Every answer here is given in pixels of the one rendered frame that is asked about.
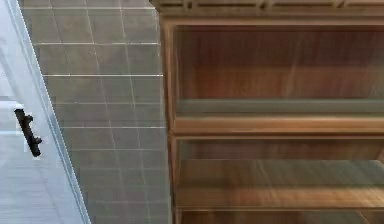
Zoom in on brown wooden shelf unit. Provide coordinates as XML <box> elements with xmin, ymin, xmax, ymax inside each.
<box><xmin>149</xmin><ymin>0</ymin><xmax>384</xmax><ymax>224</ymax></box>

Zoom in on white room door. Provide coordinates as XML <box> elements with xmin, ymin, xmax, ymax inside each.
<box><xmin>0</xmin><ymin>0</ymin><xmax>92</xmax><ymax>224</ymax></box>

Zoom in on black door handle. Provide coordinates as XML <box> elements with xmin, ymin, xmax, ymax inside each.
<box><xmin>13</xmin><ymin>108</ymin><xmax>43</xmax><ymax>158</ymax></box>

